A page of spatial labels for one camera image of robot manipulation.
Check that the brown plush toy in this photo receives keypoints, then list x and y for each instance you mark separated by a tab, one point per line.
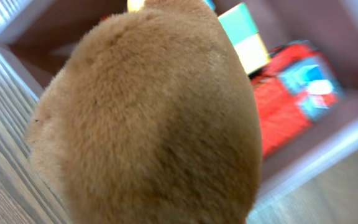
152	119

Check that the multicoloured puzzle cube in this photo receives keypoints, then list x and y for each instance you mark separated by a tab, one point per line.
244	36

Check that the red toy fire truck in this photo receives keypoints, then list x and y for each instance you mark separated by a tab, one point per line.
293	92

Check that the yellow duck toy blue hat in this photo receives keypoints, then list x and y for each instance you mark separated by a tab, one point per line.
136	5

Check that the white box with pink interior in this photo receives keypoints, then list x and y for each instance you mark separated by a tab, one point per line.
40	34

